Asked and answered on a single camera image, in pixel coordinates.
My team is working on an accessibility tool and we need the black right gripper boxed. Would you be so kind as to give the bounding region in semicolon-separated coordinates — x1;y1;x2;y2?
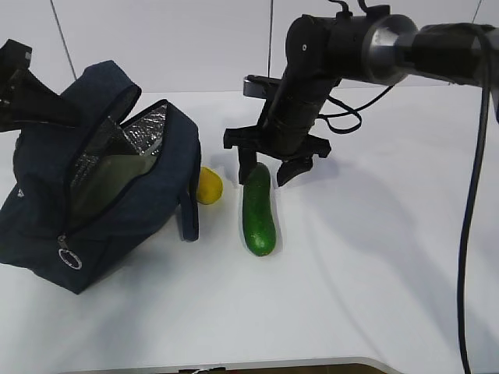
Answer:
223;76;331;186

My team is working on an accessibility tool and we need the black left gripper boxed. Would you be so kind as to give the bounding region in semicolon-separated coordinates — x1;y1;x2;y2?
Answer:
1;39;82;132

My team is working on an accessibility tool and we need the yellow lemon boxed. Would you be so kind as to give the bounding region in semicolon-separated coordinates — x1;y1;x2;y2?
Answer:
196;167;223;205

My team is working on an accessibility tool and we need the green cucumber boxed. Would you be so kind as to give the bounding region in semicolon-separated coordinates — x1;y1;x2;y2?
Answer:
242;163;277;257

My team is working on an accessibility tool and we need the dark blue lunch bag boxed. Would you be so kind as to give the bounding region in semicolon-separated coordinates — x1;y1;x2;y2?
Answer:
1;61;201;294

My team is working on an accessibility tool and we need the green lidded glass container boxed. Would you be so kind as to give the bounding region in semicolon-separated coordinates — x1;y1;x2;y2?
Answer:
71;155;157;226

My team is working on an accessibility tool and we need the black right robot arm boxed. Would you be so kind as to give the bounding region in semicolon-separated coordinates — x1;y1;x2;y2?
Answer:
223;5;498;185

